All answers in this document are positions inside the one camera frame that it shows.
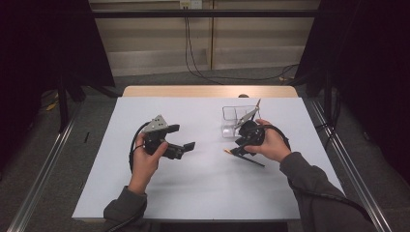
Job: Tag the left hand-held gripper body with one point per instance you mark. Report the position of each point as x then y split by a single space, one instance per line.
156 125

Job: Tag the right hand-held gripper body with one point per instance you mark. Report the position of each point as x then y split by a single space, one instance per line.
253 133

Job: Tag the black pencil with orange end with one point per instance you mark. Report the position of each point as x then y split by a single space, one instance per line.
258 164

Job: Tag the clear plastic organizer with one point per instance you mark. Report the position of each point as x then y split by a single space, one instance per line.
229 119

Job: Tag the person's right hand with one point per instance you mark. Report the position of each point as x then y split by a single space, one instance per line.
274 146

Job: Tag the person's left hand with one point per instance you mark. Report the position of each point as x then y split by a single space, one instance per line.
145 167

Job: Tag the dark round table grommet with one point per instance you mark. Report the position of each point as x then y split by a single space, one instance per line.
243 95

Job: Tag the white table board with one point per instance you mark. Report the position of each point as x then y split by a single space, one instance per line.
209 193

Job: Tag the small black floor stick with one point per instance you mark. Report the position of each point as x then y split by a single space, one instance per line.
86 137

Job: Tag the black metal stand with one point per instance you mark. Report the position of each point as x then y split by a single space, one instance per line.
328 96
63 103

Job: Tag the yellow floor tape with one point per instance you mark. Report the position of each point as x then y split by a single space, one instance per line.
51 105

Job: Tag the black curtain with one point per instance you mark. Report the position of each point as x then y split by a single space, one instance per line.
48 42
370 64

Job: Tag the aluminium floor rail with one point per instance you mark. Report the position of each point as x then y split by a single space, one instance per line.
42 167
357 167

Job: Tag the black horizontal frame bar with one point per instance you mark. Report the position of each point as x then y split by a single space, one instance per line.
206 13

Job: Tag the white wall outlet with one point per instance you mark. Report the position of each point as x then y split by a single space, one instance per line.
190 4

